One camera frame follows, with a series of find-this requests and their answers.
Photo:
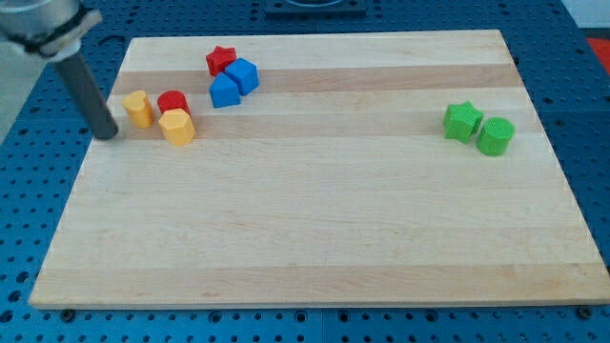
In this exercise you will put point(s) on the yellow hexagon block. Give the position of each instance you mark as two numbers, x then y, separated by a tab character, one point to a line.
177	127

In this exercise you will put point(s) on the blue cube block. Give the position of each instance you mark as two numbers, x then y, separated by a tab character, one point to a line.
244	73

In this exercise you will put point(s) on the red star block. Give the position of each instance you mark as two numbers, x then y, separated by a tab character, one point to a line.
219	59

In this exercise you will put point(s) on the green star block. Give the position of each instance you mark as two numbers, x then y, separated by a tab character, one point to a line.
461	121

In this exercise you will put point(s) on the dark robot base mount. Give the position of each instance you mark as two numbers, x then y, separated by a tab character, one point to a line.
280	8

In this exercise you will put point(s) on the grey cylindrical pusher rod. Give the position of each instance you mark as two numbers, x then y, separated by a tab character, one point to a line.
88	98

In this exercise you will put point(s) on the red cylinder block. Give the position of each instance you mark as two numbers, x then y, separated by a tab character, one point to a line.
172	100

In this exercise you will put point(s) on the green cylinder block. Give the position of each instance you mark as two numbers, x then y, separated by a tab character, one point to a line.
495	136

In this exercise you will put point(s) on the yellow heart block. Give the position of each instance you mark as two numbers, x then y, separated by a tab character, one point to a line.
139	109

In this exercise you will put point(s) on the blue pentagon block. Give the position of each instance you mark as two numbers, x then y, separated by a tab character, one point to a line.
224	91

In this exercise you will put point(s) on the light wooden board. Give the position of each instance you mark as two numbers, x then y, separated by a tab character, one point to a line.
329	185

